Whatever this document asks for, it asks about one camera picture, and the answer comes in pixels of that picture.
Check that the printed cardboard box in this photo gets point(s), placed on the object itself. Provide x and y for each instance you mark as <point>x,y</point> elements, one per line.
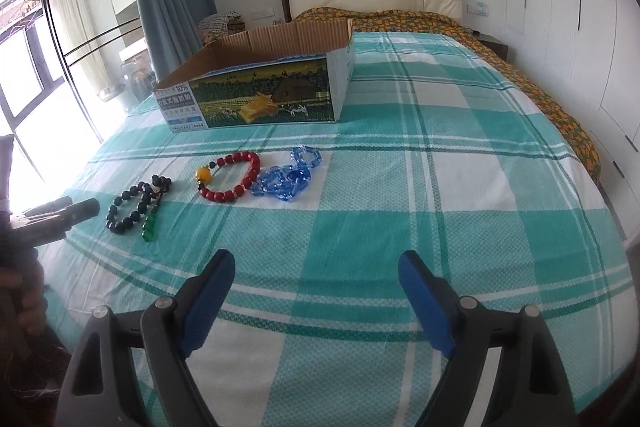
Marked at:
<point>260,97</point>

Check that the clutter pile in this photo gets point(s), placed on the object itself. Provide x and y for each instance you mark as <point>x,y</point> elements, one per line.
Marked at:
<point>220,27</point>

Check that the person's left hand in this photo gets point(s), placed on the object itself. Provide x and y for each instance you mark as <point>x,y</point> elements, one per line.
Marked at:
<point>32,307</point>

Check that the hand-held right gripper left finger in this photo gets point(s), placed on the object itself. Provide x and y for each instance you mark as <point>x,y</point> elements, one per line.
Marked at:
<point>207,307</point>

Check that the blue-stickered wall socket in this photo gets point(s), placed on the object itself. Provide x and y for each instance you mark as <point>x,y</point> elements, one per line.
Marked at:
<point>477,8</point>

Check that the white wardrobe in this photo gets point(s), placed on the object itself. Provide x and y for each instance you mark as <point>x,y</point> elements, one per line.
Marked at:
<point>575,32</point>

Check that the black-framed sliding glass door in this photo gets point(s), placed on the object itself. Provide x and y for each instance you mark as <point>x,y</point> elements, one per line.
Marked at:
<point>100,42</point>

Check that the white wall socket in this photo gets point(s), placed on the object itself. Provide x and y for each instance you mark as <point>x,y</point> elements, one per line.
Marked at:
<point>262,12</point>

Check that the dark wooden nightstand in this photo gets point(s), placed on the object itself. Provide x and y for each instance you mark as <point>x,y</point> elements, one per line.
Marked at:
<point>495,47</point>

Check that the green checked tablecloth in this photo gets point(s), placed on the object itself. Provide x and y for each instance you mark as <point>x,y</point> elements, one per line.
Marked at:
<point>400,217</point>

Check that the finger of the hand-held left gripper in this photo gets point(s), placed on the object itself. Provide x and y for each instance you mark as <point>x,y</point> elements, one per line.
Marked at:
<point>47,208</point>
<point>82,210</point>

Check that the black-framed window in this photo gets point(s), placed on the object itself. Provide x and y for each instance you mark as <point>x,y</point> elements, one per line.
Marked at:
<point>20,57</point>

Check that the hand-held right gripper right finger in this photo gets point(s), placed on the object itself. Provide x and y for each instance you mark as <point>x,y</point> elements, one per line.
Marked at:
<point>425,307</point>

